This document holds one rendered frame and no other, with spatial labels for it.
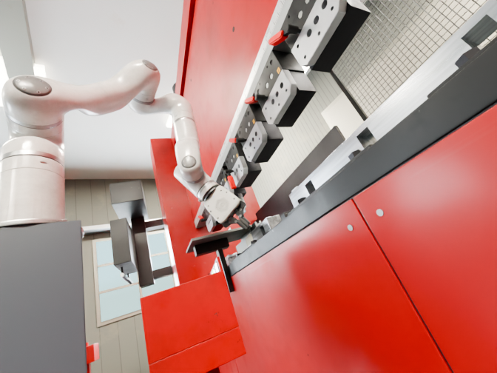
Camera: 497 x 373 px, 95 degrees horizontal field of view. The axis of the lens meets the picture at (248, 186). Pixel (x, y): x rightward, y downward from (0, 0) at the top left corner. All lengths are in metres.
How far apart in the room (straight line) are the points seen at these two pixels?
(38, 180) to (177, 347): 0.46
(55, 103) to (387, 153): 0.76
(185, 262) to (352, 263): 1.55
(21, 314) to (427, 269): 0.60
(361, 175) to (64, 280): 0.54
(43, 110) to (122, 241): 1.42
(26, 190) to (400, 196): 0.69
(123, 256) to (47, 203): 1.41
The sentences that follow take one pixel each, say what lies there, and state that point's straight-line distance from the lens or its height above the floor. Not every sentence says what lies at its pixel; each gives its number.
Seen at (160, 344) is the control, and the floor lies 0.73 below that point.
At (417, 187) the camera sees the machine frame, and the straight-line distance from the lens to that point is 0.34.
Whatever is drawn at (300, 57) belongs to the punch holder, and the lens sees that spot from 0.66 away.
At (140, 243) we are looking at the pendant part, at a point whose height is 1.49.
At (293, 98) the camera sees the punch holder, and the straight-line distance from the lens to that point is 0.69.
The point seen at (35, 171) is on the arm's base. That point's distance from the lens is 0.70.
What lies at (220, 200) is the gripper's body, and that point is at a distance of 0.76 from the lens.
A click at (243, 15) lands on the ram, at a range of 0.98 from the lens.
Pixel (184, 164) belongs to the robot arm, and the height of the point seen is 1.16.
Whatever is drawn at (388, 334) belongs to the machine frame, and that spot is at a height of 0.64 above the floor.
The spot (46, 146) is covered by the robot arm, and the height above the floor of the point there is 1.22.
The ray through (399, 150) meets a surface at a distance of 0.35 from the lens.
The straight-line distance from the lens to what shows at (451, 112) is 0.33.
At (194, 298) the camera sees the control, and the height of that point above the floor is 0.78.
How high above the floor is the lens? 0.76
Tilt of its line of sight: 23 degrees up
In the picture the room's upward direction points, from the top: 21 degrees counter-clockwise
